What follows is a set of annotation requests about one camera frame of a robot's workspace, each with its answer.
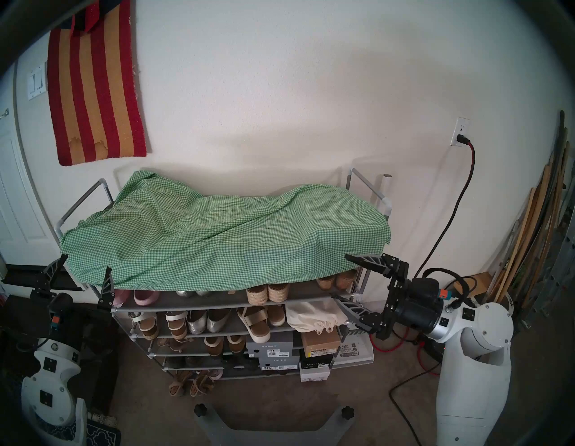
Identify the light wooden slat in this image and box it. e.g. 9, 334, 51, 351
492, 187, 537, 302
499, 153, 562, 311

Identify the dark long pole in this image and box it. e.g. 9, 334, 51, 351
521, 109, 567, 311

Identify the green gingham cloth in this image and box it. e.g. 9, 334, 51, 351
60, 170, 391, 293

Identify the white door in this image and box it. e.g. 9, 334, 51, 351
0, 67, 60, 265

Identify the white wall outlet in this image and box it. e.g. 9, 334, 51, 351
451, 117, 470, 147

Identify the grey Vionic shoebox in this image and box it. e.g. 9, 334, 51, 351
259, 357, 301, 374
246, 338, 295, 360

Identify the grey metal ladder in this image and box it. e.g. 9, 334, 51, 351
528, 180, 575, 331

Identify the white drawstring bag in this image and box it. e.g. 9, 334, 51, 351
286, 300, 349, 334

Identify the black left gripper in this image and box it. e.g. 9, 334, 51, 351
30, 253, 115, 333

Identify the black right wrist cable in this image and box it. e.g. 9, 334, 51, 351
424, 268, 478, 311

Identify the brown cardboard shoebox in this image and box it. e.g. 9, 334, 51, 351
300, 327, 342, 357

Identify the black shoebox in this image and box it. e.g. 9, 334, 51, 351
299, 353, 334, 370

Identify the black floor cable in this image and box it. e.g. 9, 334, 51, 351
389, 365, 443, 446

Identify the red black power cord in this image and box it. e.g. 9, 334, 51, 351
413, 134, 477, 279

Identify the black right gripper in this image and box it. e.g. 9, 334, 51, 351
335, 254, 451, 340

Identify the white shoebox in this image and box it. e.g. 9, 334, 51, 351
300, 363, 332, 383

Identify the smooth metallic silver flat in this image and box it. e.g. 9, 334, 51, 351
186, 310, 208, 335
207, 309, 232, 333

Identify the white strap cork sandal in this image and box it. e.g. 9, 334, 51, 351
129, 312, 159, 341
165, 311, 188, 340

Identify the white light switch plate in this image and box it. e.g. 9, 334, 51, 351
28, 63, 47, 100

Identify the tan fringed moccasin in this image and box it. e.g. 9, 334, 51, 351
190, 371, 216, 397
168, 371, 193, 397

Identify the brown strappy sandal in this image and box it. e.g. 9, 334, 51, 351
156, 337, 191, 354

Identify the blue patterned floor rug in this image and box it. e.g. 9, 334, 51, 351
27, 407, 122, 446

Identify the red yellow striped wall rug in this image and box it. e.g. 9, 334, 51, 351
47, 0, 147, 167

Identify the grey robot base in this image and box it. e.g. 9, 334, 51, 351
194, 405, 355, 446

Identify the brown cardboard piece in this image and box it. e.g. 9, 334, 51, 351
467, 272, 492, 297

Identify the grey metal shoe rack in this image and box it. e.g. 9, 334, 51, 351
55, 167, 392, 380

